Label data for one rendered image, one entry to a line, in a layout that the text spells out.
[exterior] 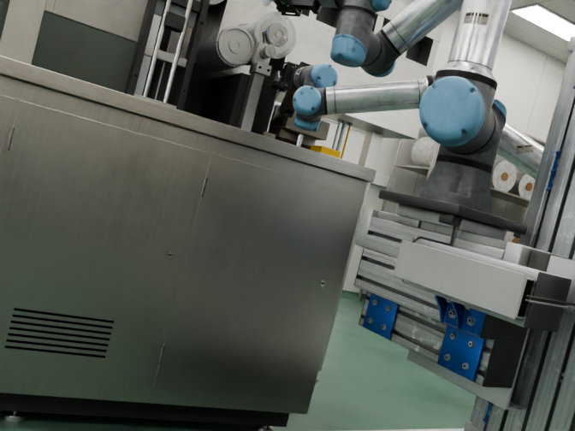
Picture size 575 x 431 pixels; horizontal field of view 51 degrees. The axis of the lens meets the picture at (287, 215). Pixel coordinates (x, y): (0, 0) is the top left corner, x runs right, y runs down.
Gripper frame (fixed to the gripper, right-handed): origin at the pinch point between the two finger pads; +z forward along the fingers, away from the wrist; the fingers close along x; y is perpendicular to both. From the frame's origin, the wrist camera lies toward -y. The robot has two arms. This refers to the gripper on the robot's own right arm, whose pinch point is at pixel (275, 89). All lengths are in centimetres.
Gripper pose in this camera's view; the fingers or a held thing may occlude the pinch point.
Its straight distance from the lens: 204.6
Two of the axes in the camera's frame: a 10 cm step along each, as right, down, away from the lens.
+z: -4.3, -1.4, 8.9
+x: -8.7, -2.1, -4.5
